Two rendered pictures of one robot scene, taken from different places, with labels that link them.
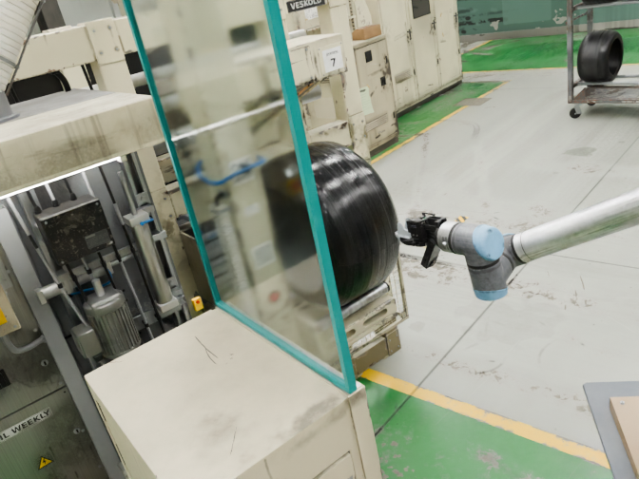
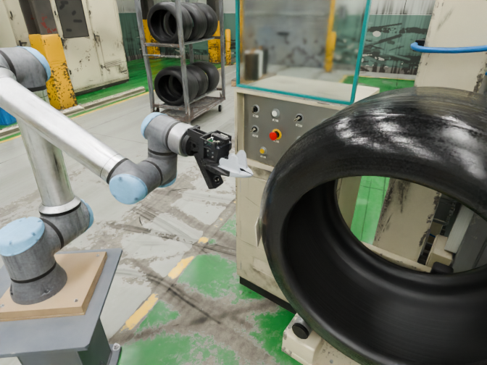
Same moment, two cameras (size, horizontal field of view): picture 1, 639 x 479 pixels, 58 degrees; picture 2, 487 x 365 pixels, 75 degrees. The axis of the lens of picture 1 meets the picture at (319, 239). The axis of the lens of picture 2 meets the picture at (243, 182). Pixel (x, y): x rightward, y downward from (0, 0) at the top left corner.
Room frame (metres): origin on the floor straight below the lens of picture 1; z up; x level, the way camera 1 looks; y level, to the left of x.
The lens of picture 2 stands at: (2.31, -0.51, 1.60)
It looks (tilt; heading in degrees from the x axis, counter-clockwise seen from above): 29 degrees down; 159
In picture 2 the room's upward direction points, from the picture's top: straight up
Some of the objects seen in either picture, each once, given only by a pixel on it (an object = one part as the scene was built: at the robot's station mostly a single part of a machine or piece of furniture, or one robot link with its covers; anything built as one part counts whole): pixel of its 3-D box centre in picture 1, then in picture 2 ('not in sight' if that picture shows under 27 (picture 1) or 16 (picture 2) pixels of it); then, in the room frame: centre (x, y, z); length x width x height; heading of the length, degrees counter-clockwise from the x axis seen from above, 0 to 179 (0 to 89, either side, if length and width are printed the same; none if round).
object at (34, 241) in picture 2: not in sight; (27, 245); (1.19, -0.94, 0.83); 0.17 x 0.15 x 0.18; 140
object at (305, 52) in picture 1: (264, 71); not in sight; (2.23, 0.07, 1.71); 0.61 x 0.25 x 0.15; 123
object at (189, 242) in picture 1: (219, 259); not in sight; (2.11, 0.41, 1.05); 0.20 x 0.15 x 0.30; 123
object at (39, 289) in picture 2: not in sight; (36, 276); (1.20, -0.94, 0.69); 0.19 x 0.19 x 0.10
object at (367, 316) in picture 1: (353, 322); (325, 302); (1.80, -0.06, 0.83); 0.36 x 0.09 x 0.06; 123
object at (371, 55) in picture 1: (353, 100); not in sight; (6.62, -0.70, 0.62); 0.91 x 0.58 x 1.25; 135
